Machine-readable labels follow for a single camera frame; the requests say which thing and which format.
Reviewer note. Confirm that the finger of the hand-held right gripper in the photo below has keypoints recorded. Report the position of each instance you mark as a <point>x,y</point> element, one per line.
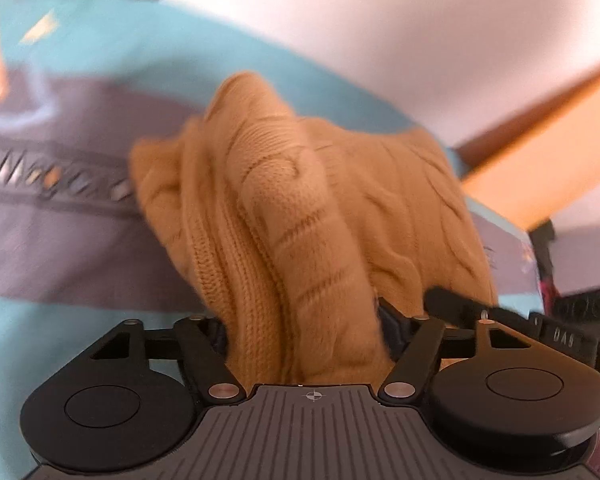
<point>455,305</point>

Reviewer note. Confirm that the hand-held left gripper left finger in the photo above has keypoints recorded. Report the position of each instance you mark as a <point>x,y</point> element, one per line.
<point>219,336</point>

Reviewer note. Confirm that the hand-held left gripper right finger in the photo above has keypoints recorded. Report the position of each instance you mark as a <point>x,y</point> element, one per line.
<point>394,327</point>

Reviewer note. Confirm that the orange wooden headboard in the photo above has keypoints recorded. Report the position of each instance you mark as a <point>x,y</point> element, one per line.
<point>545,145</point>

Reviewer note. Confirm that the blue patterned bed sheet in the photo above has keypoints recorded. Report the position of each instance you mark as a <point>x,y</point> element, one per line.
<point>65,220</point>

